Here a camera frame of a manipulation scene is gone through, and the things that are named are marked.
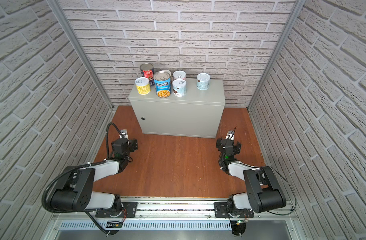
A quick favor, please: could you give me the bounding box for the yellow labelled can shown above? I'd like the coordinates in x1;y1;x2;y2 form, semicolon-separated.
134;77;150;95

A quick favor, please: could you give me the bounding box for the blue soup can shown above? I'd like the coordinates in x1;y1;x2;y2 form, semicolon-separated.
153;71;171;98

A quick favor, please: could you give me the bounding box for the red tomato can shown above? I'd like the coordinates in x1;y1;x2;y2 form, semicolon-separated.
140;63;154;86

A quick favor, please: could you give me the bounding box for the white flat-lid can front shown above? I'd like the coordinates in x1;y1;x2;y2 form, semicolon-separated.
161;70;172;77

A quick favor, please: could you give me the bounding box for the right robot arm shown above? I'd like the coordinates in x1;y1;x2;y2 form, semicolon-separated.
216;138;287;215

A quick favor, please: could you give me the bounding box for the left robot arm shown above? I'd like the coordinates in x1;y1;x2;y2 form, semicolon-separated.
42;138;138;216

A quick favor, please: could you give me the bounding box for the grey metal cabinet box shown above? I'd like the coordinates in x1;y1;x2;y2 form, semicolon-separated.
128;79;226;139

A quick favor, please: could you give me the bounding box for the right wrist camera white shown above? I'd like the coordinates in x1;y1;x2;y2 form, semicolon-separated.
226;130;235;141

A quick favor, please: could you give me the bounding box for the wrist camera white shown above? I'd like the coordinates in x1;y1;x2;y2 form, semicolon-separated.
226;130;235;141
120;129;128;140

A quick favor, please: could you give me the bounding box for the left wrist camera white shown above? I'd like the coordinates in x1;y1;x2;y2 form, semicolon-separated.
120;129;128;140

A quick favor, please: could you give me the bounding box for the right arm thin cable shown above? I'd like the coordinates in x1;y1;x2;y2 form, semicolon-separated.
230;126;297;216

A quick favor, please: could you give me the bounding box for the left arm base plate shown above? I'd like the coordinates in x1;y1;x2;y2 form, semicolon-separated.
95;202;138;219

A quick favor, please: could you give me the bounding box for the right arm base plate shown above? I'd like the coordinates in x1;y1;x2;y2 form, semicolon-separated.
214;202;255;219

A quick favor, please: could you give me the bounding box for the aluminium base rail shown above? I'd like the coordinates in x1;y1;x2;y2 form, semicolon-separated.
49;196;299;230

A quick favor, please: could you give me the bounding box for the black corrugated cable hose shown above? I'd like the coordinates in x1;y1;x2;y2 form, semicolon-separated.
41;122;123;236

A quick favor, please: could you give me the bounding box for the left aluminium corner post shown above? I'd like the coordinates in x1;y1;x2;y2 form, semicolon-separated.
47;0;114;111

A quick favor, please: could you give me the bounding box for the aluminium corner post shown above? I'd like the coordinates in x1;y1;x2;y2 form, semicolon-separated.
47;0;114;111
247;0;306;110

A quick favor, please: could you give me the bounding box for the right aluminium corner post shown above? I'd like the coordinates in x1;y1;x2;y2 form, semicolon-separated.
247;0;306;110

